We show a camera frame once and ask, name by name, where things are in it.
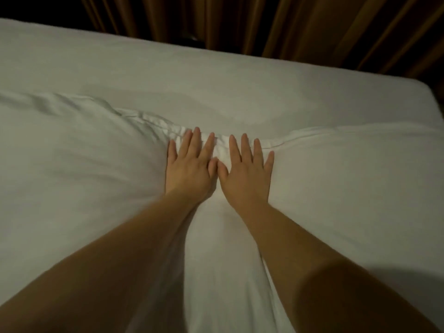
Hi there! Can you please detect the person's left hand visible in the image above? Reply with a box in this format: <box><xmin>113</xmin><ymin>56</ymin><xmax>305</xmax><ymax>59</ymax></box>
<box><xmin>164</xmin><ymin>126</ymin><xmax>219</xmax><ymax>204</ymax></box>

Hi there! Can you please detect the person's right hand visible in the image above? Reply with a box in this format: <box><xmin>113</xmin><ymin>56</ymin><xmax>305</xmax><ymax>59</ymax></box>
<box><xmin>216</xmin><ymin>133</ymin><xmax>276</xmax><ymax>212</ymax></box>

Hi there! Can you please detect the white bed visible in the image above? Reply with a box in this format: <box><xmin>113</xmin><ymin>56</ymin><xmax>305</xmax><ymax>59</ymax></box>
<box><xmin>0</xmin><ymin>17</ymin><xmax>444</xmax><ymax>143</ymax></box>

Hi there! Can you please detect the white duvet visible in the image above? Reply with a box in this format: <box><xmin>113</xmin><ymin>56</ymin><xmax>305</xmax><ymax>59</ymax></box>
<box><xmin>0</xmin><ymin>90</ymin><xmax>444</xmax><ymax>333</ymax></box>

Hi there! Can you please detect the person's right forearm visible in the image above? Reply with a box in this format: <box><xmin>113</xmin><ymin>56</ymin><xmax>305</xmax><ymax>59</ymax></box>
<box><xmin>241</xmin><ymin>199</ymin><xmax>442</xmax><ymax>333</ymax></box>

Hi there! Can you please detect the person's left forearm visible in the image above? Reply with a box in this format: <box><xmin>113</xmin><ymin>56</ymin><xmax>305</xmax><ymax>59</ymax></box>
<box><xmin>0</xmin><ymin>192</ymin><xmax>202</xmax><ymax>333</ymax></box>

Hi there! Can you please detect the brown curtain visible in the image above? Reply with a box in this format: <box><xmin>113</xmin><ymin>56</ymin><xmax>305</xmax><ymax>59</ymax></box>
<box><xmin>76</xmin><ymin>0</ymin><xmax>444</xmax><ymax>82</ymax></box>

